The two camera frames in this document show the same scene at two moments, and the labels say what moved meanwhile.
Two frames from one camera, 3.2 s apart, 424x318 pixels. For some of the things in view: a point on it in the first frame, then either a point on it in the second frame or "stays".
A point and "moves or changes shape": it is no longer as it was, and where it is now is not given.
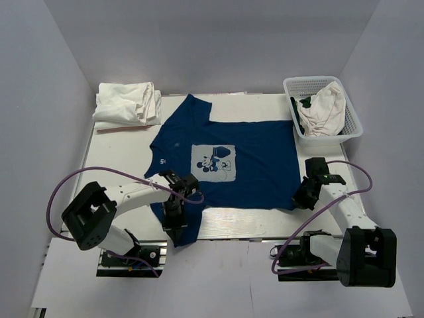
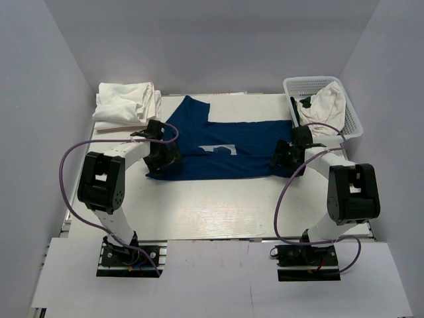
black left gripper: x=173 y=227 -> x=171 y=156
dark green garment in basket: x=306 y=103 stays
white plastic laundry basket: x=308 y=86 stays
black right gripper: x=299 y=201 -> x=284 y=147
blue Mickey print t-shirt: x=195 y=160 moves or changes shape
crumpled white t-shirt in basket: x=325 y=115 stays
